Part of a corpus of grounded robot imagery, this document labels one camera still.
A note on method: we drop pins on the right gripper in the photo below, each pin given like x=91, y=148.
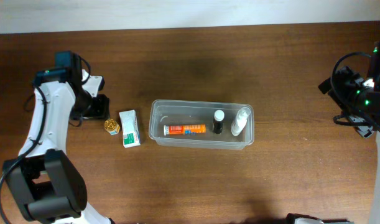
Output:
x=329, y=86

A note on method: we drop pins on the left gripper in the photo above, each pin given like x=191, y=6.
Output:
x=99, y=107

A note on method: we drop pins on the small gold lid jar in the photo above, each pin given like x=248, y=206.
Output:
x=112, y=126

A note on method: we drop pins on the orange effervescent tablet tube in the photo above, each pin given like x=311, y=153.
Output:
x=189, y=129

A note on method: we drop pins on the white spray bottle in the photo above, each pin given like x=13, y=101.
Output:
x=240, y=121

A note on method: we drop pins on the dark bottle white cap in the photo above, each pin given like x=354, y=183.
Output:
x=218, y=120

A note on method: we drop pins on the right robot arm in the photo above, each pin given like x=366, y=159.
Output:
x=372, y=117

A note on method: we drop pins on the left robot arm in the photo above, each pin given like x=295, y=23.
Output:
x=44, y=183

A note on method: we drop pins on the clear plastic container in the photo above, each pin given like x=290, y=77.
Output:
x=176, y=112

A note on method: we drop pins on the white green medicine box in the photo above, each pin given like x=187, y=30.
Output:
x=130, y=129

